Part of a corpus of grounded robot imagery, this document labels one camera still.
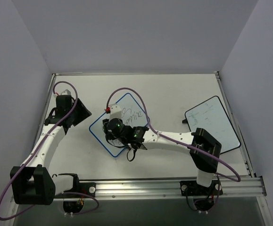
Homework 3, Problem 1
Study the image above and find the blue framed whiteboard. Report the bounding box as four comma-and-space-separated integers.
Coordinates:
89, 92, 148, 158

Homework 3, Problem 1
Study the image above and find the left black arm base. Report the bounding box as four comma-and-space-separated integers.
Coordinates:
52, 173, 99, 216

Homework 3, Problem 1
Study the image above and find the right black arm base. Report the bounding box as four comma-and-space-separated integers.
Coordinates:
180, 180, 223, 214

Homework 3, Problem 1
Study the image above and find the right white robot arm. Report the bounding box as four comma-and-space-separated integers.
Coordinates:
102, 118, 222, 194

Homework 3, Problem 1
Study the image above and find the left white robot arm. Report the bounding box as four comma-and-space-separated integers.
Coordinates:
10, 95, 91, 205

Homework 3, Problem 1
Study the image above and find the black framed whiteboard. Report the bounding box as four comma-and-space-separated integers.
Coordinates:
184, 96, 241, 153

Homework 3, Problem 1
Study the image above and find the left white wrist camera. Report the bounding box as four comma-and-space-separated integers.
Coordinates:
53, 89, 71, 98

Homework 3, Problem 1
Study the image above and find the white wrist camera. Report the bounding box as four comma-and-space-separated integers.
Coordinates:
53, 89, 71, 98
105, 104, 122, 120

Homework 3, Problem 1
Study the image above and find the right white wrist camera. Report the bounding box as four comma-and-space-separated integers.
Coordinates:
105, 104, 122, 120

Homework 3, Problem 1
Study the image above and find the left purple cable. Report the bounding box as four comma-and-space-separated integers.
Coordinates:
0, 81, 99, 221

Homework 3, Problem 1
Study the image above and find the aluminium mounting rail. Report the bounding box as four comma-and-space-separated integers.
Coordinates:
10, 176, 269, 226

